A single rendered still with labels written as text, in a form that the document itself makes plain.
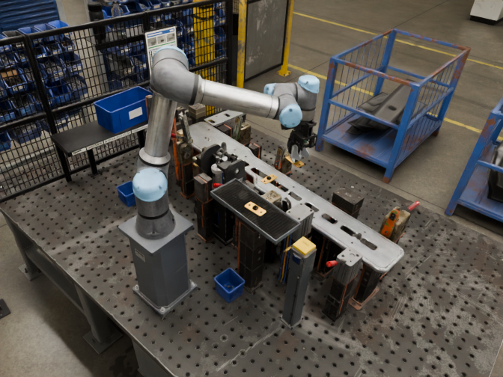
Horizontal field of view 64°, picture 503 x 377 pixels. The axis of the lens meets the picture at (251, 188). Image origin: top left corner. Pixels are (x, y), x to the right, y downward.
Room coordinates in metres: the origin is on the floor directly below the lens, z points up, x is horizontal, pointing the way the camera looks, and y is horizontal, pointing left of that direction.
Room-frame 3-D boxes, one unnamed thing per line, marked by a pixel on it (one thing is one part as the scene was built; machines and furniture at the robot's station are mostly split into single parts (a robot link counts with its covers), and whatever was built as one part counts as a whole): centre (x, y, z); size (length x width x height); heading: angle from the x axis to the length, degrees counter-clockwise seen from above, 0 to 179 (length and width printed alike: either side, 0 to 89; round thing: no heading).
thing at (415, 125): (3.63, -1.30, 0.47); 1.20 x 0.80 x 0.95; 141
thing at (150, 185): (1.13, 0.36, 1.27); 0.13 x 0.12 x 0.14; 11
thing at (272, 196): (1.36, -0.09, 0.89); 0.13 x 0.11 x 0.38; 136
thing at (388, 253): (1.57, -0.10, 1.00); 1.38 x 0.22 x 0.02; 46
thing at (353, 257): (1.05, -0.39, 0.88); 0.11 x 0.10 x 0.36; 136
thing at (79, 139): (2.07, 0.70, 1.02); 0.90 x 0.22 x 0.03; 136
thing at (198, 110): (2.19, 0.35, 0.88); 0.08 x 0.08 x 0.36; 46
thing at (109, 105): (2.04, 0.73, 1.10); 0.30 x 0.17 x 0.13; 142
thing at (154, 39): (2.37, 0.57, 1.30); 0.23 x 0.02 x 0.31; 136
